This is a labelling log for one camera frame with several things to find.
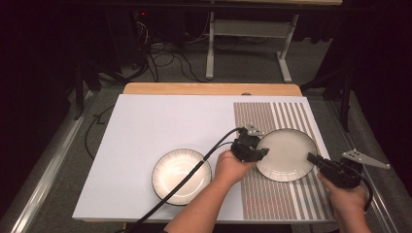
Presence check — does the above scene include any thin black floor cable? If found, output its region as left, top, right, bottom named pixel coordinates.
left=84, top=104, right=117, bottom=162

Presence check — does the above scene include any tangle of floor cables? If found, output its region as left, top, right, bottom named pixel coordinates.
left=130, top=18, right=208, bottom=83

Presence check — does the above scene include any striped placemat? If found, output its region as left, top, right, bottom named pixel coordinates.
left=232, top=101, right=334, bottom=221

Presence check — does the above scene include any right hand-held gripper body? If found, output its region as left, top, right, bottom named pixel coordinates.
left=319, top=149, right=392, bottom=190

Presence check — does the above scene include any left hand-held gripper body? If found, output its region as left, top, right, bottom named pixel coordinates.
left=231, top=124, right=265, bottom=163

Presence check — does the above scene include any black looped gripper cable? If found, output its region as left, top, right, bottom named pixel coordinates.
left=359, top=176, right=374, bottom=213

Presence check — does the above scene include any grey metal floor rail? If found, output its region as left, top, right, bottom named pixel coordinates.
left=324, top=96, right=412, bottom=233
left=0, top=90, right=96, bottom=233

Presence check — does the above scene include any person's left hand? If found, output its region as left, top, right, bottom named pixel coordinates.
left=214, top=150, right=257, bottom=188

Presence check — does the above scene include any white board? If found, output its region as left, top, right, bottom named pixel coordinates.
left=71, top=94, right=336, bottom=224

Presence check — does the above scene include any person's right hand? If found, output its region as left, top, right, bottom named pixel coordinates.
left=317, top=173, right=368, bottom=216

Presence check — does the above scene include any white metal desk frame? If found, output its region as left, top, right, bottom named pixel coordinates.
left=205, top=12, right=300, bottom=83

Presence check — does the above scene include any thick black gripper cable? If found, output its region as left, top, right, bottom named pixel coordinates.
left=120, top=127, right=243, bottom=233

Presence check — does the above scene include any black stand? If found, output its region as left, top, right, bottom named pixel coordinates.
left=71, top=61, right=102, bottom=121
left=300, top=69, right=355, bottom=134

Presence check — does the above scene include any white plate with dark rim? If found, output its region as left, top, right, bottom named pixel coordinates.
left=256, top=128, right=319, bottom=183
left=151, top=148, right=213, bottom=207

